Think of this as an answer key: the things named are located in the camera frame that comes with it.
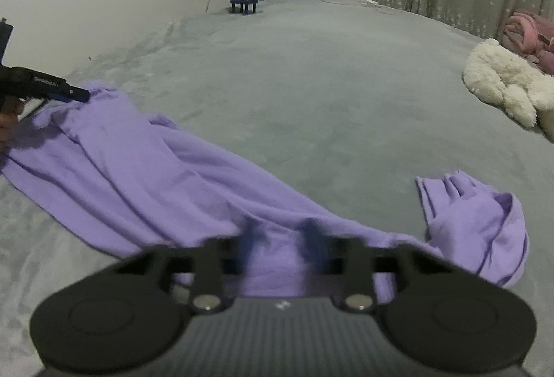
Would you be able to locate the purple pants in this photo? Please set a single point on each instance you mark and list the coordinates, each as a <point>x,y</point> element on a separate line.
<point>143,177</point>

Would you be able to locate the white fleece plush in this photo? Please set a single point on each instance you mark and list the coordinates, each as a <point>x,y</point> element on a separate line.
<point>497,78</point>

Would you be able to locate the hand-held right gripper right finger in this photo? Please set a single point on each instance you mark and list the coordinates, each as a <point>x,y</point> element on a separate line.
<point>312,238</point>

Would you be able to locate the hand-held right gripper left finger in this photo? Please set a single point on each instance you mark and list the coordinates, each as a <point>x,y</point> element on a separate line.
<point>253,236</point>

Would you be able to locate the person's left hand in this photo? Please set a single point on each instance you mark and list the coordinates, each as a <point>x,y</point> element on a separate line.
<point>6,130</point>

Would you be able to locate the pink blanket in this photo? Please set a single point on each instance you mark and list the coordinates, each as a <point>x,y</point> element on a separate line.
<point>530,35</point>

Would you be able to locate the blue phone stand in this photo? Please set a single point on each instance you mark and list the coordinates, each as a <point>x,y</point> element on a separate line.
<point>244,6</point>

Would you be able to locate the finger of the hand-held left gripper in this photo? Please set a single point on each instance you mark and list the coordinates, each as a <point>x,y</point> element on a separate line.
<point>78,94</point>

